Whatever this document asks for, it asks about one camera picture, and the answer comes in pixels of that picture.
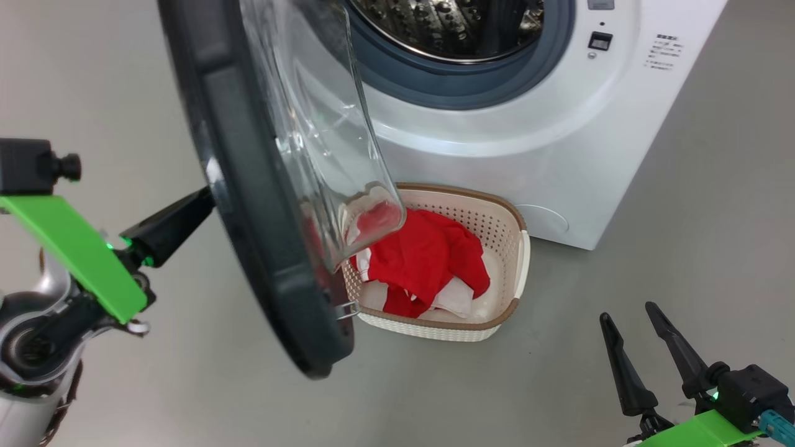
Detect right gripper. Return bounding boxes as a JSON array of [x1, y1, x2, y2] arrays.
[[599, 302, 731, 445]]

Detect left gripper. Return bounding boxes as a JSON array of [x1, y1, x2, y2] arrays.
[[119, 185, 216, 311]]

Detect black glass washing machine door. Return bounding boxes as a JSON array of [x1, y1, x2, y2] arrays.
[[157, 0, 408, 381]]

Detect red garment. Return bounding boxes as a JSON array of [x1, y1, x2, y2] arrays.
[[351, 208, 491, 319]]

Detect cream plastic laundry basket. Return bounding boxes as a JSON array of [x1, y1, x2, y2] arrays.
[[340, 183, 532, 343]]

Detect white washing machine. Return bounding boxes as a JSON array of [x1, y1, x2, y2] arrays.
[[292, 0, 729, 251]]

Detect grey rubber door gasket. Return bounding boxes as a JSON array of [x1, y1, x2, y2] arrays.
[[338, 0, 577, 111]]

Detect round white filter cover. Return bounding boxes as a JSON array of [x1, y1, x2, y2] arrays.
[[512, 204, 570, 236]]

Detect white cloth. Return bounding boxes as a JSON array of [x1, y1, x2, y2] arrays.
[[433, 278, 476, 318]]

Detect printed text sticker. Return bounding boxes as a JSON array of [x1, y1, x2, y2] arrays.
[[643, 34, 684, 71]]

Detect stainless steel drum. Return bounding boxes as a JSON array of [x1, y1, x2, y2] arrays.
[[347, 0, 546, 63]]

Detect teal right camera cable connector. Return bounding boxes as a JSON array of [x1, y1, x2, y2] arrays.
[[758, 409, 795, 447]]

